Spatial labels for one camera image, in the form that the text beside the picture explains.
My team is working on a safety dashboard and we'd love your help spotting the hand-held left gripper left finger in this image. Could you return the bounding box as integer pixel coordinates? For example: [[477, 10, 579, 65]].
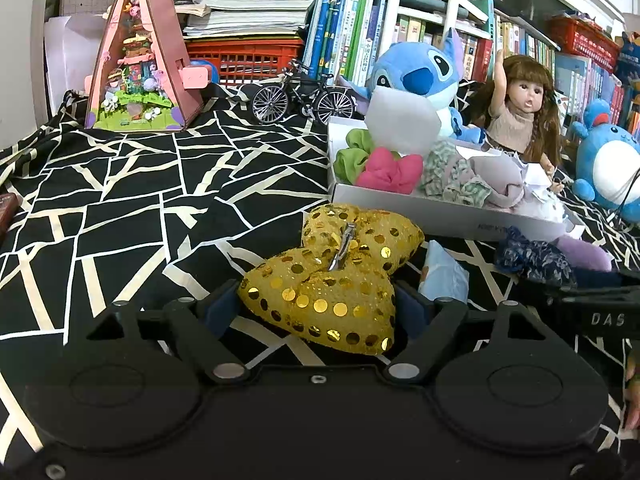
[[65, 280, 249, 382]]

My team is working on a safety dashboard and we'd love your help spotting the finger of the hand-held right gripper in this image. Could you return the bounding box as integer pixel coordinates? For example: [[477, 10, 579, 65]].
[[512, 267, 640, 307]]

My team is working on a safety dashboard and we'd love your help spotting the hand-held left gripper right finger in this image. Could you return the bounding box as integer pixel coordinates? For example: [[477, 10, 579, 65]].
[[384, 282, 572, 382]]

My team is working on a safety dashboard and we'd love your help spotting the yellow sequin bow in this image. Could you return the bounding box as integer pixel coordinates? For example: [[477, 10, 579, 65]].
[[237, 203, 426, 357]]

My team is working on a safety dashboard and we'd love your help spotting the white cardboard box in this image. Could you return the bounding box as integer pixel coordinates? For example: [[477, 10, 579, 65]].
[[327, 116, 586, 243]]

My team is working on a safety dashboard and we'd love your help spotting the pink fabric bow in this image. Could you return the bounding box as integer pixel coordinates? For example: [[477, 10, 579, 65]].
[[356, 147, 425, 195]]

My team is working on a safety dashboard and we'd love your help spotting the person's right hand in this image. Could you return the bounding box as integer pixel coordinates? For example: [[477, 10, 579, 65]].
[[624, 350, 640, 432]]

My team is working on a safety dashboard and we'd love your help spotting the dark blue floral scrunchie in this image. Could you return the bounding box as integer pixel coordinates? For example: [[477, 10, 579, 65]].
[[495, 227, 577, 288]]

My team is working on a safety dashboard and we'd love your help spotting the light blue cloth item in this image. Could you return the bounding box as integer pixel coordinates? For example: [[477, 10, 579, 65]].
[[417, 240, 471, 305]]

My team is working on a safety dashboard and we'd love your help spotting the purple scrunchie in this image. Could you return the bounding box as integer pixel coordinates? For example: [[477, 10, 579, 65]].
[[555, 234, 613, 272]]

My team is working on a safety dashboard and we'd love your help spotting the crumpled white paper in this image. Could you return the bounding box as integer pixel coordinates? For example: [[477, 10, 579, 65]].
[[510, 154, 551, 201]]

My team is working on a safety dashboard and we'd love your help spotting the mauve cloth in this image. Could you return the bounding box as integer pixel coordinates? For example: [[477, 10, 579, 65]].
[[467, 156, 526, 210]]

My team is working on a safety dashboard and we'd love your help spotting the green plaid scrunchie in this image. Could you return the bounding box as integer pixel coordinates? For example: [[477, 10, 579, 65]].
[[419, 140, 493, 208]]

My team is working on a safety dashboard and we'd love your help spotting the black patterned tablecloth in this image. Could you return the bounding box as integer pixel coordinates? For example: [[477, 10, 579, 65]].
[[0, 80, 640, 461]]

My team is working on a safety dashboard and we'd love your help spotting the round blue white-bellied plush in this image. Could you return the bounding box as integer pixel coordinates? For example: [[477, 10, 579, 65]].
[[570, 97, 640, 223]]

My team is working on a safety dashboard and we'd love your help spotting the brown-haired doll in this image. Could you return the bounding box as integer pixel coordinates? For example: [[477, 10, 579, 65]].
[[475, 50, 567, 196]]

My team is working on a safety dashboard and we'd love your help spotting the translucent white bag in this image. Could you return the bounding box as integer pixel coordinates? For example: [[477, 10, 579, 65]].
[[364, 86, 441, 157]]

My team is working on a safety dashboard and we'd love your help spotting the miniature black bicycle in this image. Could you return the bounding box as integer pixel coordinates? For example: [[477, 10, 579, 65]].
[[250, 59, 357, 125]]

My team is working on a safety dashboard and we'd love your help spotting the brown flat object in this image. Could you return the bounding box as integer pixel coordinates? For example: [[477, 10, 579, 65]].
[[0, 192, 21, 241]]

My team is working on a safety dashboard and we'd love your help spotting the blue alien plush toy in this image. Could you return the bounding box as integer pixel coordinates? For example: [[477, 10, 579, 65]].
[[340, 27, 486, 146]]

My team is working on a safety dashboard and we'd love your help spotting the blue ball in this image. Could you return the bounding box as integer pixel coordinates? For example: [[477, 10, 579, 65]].
[[189, 58, 221, 85]]

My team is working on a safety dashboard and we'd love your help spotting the red plastic basket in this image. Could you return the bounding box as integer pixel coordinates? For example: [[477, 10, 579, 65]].
[[185, 37, 306, 87]]

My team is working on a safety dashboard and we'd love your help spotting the blue printed carton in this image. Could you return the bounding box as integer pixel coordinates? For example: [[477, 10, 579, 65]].
[[614, 32, 640, 92]]

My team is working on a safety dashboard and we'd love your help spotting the red basket with clutter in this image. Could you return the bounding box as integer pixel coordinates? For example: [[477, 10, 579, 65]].
[[547, 12, 621, 73]]

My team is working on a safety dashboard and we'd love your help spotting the pink triangular miniature house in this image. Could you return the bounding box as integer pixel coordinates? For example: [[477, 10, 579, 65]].
[[84, 0, 211, 133]]

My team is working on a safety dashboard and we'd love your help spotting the white board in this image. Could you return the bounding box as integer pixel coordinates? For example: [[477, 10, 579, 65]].
[[44, 15, 108, 117]]

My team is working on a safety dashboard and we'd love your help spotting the row of upright books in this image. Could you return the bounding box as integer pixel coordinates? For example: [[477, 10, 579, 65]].
[[302, 0, 640, 136]]

